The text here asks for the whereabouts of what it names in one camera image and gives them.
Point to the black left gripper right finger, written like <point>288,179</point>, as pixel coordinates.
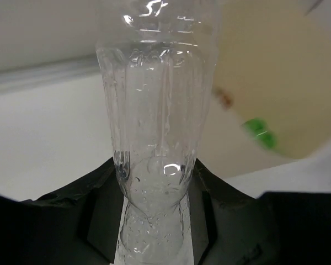
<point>230,227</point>

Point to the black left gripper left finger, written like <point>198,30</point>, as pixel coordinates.
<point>76,224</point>

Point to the green plastic bottle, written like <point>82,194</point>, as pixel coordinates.
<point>259,131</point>

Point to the red label bottle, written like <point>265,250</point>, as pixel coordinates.
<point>223,97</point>

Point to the clear bottle blue cap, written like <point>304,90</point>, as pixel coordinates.
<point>157,60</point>

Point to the beige plastic bin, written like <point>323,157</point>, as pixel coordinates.
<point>275,60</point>

